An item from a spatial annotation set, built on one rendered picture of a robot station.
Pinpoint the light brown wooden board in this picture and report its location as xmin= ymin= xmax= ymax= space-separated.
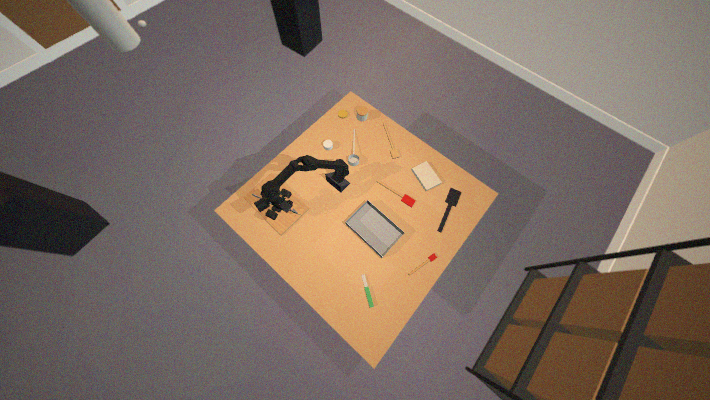
xmin=243 ymin=173 xmax=310 ymax=236

